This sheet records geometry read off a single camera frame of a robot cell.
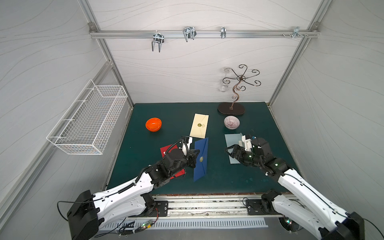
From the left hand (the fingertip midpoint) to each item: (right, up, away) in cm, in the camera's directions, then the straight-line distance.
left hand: (200, 152), depth 74 cm
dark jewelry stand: (+24, +25, +43) cm, 55 cm away
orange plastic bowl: (-32, +12, +31) cm, 46 cm away
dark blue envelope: (+1, -10, +5) cm, 11 cm away
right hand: (+15, -1, +3) cm, 15 cm away
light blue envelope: (+22, +2, +28) cm, 35 cm away
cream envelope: (0, +11, +34) cm, 36 cm away
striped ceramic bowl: (+24, +14, +34) cm, 44 cm away
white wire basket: (-54, +13, -5) cm, 55 cm away
